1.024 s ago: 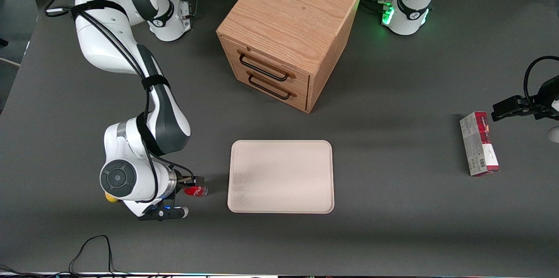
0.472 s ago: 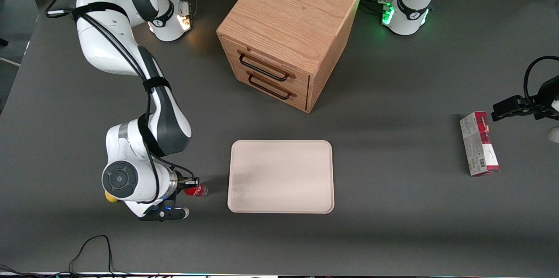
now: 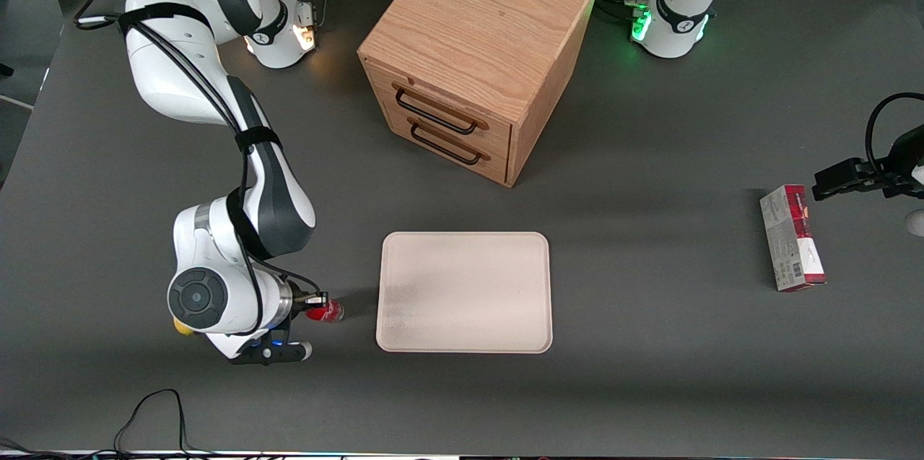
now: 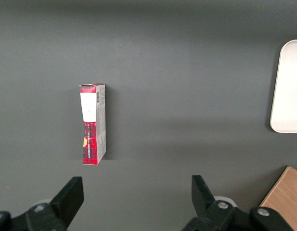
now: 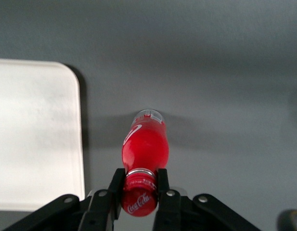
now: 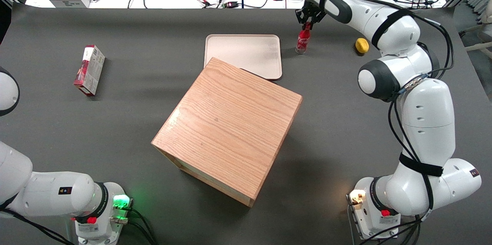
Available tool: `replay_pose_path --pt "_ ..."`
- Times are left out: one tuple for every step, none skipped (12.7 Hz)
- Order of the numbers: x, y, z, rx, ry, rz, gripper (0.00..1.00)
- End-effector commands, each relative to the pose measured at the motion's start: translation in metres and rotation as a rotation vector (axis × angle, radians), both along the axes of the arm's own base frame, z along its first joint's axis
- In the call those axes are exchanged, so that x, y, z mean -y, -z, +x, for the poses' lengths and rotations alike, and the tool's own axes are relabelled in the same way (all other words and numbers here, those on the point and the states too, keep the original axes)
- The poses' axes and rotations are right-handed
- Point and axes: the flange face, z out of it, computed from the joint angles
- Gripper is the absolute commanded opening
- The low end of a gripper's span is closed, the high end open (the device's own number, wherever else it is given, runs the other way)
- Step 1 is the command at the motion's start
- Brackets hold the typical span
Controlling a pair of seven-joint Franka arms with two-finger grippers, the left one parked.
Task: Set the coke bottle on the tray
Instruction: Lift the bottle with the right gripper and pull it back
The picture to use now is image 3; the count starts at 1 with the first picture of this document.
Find black cable bundle along arm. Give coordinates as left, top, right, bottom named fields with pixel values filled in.
left=74, top=0, right=329, bottom=334

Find beige rectangular tray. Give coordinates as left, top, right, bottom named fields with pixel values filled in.
left=375, top=231, right=554, bottom=355

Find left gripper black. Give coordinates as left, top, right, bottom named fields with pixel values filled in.
left=878, top=124, right=924, bottom=237

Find small red coke bottle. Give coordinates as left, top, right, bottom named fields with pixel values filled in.
left=305, top=299, right=346, bottom=324

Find black metal drawer handle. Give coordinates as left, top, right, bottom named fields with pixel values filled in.
left=409, top=121, right=484, bottom=166
left=393, top=83, right=481, bottom=136

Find black cables at lit base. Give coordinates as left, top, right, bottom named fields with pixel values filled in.
left=598, top=0, right=648, bottom=23

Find black cable on table edge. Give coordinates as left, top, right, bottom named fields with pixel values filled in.
left=114, top=389, right=192, bottom=457

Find wooden drawer cabinet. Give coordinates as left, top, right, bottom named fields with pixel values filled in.
left=357, top=0, right=600, bottom=188

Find red and white carton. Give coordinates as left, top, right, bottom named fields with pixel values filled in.
left=759, top=184, right=828, bottom=293

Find wooden drawer front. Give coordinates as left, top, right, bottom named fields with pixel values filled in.
left=379, top=100, right=512, bottom=186
left=363, top=59, right=515, bottom=157

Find black looped gripper cable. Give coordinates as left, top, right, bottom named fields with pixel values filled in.
left=865, top=92, right=924, bottom=175

